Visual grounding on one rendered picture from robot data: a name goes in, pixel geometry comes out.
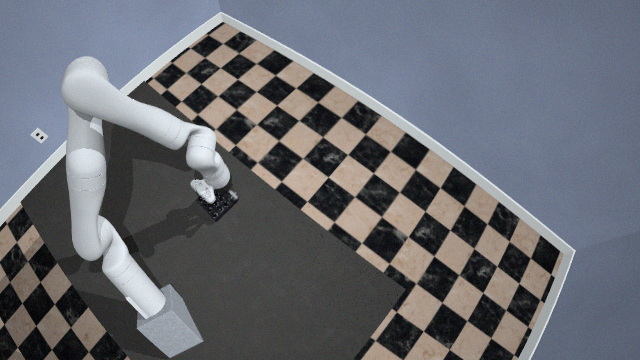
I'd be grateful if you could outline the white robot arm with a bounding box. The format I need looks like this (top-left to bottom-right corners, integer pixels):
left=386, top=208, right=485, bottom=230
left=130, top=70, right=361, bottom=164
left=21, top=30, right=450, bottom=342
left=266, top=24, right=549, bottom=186
left=61, top=56, right=230, bottom=319

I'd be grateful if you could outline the black knob box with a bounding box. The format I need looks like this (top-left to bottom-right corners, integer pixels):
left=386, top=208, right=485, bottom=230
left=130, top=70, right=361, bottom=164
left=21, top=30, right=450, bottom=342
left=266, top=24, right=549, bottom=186
left=196, top=192, right=238, bottom=222

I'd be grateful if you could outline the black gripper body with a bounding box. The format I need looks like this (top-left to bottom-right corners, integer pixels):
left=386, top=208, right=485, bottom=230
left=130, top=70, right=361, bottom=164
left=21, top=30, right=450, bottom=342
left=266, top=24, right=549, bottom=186
left=214, top=174, right=233, bottom=194

